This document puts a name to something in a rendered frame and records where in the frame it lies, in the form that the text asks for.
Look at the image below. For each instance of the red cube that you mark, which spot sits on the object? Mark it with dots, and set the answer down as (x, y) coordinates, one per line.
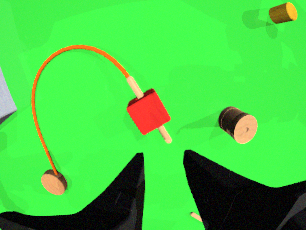
(148, 112)

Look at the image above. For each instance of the round wooden button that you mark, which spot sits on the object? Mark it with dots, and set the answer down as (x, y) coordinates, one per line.
(54, 183)

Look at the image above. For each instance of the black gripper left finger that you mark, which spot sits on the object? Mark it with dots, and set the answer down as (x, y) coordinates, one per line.
(119, 207)

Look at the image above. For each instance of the thin tan wooden stick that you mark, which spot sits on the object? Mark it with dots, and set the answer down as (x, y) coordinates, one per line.
(196, 216)

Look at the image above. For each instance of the wooden stick with orange string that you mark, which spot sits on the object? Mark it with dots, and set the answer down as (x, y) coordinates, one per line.
(132, 83)

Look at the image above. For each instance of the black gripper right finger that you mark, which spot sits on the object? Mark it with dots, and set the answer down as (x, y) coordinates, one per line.
(228, 201)

